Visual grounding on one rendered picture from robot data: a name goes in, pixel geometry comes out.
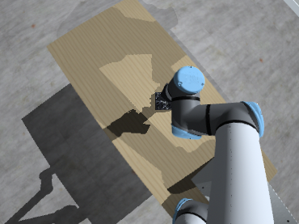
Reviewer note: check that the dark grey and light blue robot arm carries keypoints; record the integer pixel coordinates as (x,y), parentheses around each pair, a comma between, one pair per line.
(239,192)

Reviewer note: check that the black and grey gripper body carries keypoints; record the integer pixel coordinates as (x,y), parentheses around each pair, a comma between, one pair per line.
(163,96)

